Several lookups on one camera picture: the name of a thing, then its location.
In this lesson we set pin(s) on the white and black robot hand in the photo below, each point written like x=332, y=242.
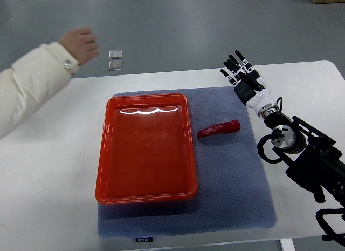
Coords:
x=249, y=86

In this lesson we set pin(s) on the person's bare hand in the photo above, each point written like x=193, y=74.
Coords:
x=81, y=43

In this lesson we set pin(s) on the red pepper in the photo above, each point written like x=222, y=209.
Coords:
x=220, y=128

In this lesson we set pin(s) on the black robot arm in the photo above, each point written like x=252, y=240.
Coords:
x=312, y=159

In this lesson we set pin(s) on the white jacket sleeve forearm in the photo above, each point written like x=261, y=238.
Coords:
x=31, y=81

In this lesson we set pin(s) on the red plastic tray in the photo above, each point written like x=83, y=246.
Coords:
x=147, y=150

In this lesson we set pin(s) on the upper silver floor plate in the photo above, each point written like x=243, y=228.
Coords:
x=115, y=54

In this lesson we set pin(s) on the silver floor plate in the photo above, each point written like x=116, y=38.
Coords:
x=115, y=65
x=115, y=54

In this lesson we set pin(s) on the lower silver floor plate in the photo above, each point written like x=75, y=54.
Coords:
x=115, y=65

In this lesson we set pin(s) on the blue-grey mesh mat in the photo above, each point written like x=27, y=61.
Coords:
x=233, y=191

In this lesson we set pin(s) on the white table leg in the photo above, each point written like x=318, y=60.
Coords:
x=287, y=244

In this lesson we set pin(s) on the black mat label tag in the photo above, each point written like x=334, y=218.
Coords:
x=144, y=240

